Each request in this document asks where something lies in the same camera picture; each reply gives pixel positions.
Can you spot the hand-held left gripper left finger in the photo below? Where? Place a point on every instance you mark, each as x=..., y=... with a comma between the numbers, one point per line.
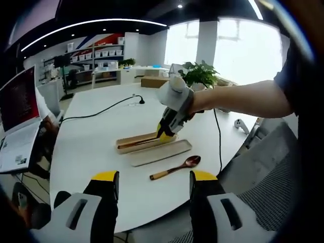
x=76, y=220

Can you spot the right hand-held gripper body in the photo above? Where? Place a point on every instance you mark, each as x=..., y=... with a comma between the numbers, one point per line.
x=174, y=95

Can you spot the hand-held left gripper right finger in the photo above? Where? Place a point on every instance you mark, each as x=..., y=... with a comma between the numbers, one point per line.
x=222, y=217

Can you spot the beige cutlery case lid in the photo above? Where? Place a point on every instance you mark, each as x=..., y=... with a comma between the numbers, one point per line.
x=162, y=153

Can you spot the wooden chopstick utensil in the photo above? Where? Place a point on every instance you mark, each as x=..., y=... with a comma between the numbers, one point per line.
x=139, y=142
x=140, y=145

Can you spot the wooden spoon utensil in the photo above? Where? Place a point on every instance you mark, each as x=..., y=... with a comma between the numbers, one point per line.
x=177, y=168

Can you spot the beige cutlery case base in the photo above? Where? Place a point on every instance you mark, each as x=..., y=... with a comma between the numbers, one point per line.
x=126, y=150

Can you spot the brown cardboard box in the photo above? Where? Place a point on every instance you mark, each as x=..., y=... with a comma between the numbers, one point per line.
x=153, y=82

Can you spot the potted green plant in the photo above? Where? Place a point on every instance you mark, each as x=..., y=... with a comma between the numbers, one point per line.
x=200, y=73

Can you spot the narrow bright window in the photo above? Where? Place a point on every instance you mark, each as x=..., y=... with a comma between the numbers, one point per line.
x=182, y=43

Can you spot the small green plant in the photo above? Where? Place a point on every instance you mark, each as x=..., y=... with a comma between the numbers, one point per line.
x=126, y=62

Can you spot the grey mesh office chair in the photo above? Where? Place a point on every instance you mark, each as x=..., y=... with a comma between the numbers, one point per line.
x=265, y=177

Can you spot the white game controller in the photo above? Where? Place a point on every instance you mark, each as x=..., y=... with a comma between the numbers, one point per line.
x=241, y=125

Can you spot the white low cabinet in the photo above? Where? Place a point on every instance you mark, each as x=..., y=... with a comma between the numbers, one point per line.
x=111, y=76

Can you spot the shelf with white bins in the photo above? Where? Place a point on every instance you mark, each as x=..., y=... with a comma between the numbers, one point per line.
x=101, y=51

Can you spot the wide bright window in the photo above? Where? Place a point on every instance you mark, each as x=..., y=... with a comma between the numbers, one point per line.
x=248, y=50

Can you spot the long curved ceiling light strip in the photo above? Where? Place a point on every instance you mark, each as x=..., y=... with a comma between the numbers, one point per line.
x=88, y=24

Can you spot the person's dark shirt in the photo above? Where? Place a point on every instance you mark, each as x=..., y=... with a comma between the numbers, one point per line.
x=301, y=83

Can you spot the laptop with red screen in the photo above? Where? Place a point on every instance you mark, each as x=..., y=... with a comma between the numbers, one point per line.
x=17, y=106

